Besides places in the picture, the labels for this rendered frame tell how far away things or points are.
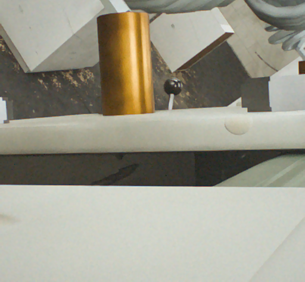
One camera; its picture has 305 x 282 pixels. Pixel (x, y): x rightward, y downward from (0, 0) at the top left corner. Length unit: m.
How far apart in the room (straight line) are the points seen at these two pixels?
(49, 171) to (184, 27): 6.03
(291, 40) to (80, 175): 0.34
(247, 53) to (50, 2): 5.89
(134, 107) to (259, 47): 9.09
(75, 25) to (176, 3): 3.45
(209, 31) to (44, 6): 2.67
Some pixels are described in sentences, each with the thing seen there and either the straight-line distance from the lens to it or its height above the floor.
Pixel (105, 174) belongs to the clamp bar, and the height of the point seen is 1.83.
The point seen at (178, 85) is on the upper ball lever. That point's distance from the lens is 1.12.
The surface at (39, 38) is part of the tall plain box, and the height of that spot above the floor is 0.25.
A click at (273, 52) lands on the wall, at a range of 9.21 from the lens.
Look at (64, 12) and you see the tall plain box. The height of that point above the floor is 0.50.
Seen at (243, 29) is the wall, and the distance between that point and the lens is 9.31.
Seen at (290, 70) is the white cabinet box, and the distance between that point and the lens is 4.72.
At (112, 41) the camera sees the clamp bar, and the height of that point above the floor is 1.85.
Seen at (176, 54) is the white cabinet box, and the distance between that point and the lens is 6.21.
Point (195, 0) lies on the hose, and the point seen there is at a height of 1.86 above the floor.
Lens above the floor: 1.91
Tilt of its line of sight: 23 degrees down
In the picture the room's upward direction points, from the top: 54 degrees clockwise
